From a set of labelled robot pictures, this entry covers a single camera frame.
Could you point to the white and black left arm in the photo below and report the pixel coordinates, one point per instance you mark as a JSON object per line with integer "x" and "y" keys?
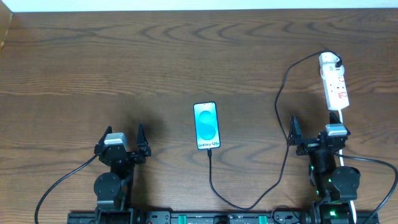
{"x": 113, "y": 188}

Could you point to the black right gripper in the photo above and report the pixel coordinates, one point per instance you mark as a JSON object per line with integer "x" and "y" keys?
{"x": 314, "y": 145}

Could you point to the white power strip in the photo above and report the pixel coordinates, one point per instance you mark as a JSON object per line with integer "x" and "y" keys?
{"x": 336, "y": 93}

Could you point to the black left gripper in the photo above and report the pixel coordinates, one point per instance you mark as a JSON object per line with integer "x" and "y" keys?
{"x": 137, "y": 154}

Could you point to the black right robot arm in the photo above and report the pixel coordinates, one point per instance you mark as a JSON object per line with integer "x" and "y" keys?
{"x": 336, "y": 185}

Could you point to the blue Galaxy smartphone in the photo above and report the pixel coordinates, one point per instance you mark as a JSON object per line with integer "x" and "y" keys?
{"x": 206, "y": 125}

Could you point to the white USB wall charger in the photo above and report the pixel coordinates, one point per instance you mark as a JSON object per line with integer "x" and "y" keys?
{"x": 331, "y": 65}

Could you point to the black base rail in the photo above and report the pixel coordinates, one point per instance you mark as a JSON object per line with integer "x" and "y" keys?
{"x": 166, "y": 217}

